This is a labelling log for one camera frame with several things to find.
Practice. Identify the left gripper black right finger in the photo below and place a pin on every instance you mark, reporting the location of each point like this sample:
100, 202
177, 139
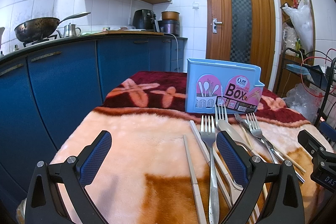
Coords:
284, 201

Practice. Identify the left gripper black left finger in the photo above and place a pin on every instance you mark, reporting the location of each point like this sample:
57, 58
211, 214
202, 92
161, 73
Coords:
44, 202

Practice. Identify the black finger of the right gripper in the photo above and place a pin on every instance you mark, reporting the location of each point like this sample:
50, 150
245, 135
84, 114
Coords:
314, 147

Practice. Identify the wooden chopstick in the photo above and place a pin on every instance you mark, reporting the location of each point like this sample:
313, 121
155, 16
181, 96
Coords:
264, 189
287, 157

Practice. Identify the steel table knife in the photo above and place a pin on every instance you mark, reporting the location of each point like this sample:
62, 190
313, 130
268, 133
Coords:
244, 122

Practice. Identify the white chopstick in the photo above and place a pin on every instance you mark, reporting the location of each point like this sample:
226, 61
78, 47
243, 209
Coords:
194, 183
235, 189

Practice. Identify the beige plastic spoon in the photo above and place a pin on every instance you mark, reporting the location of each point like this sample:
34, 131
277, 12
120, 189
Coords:
233, 134

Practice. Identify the steel fork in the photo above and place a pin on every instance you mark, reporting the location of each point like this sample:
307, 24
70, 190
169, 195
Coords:
220, 113
257, 132
208, 136

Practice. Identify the clear plastic bag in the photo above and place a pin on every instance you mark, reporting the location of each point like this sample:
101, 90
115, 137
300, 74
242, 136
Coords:
304, 100

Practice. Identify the black metal rack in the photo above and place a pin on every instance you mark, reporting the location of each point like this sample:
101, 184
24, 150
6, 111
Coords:
310, 74

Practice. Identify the blue base cabinets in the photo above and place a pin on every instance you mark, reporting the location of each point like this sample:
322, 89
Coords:
47, 89

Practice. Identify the pink and red plush blanket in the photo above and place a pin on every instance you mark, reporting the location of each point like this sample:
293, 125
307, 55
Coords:
145, 176

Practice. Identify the light blue utensil box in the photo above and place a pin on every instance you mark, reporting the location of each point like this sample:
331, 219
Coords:
210, 83

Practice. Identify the white plastic bag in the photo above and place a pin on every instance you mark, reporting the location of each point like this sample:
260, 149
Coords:
303, 23

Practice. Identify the wooden door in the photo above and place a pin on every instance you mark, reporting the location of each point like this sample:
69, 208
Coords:
242, 31

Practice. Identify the black wok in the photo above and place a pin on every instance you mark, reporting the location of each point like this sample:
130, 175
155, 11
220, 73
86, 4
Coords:
41, 28

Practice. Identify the steel teapot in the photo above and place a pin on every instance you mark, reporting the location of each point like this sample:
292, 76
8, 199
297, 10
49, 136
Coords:
70, 31

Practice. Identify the black air fryer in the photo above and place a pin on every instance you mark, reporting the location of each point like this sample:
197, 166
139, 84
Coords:
145, 19

